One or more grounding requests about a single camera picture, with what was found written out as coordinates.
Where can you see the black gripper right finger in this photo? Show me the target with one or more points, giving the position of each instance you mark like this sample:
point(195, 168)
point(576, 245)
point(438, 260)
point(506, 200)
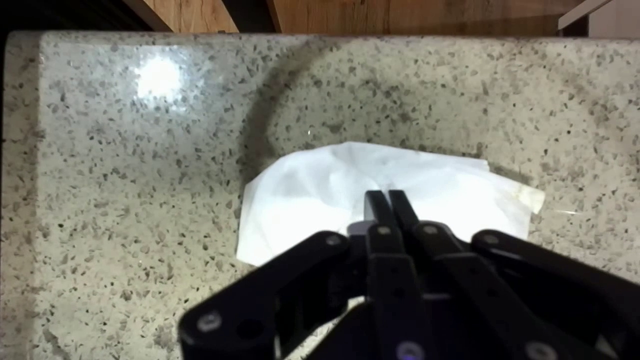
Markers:
point(544, 304)

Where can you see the wooden upper cabinet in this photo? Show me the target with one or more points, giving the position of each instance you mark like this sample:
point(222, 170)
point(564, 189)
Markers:
point(356, 17)

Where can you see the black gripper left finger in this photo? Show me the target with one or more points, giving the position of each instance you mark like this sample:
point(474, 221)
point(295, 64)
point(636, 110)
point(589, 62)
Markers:
point(271, 310)

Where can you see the small white tissue paper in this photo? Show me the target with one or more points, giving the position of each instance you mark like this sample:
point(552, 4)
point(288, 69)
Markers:
point(332, 187)

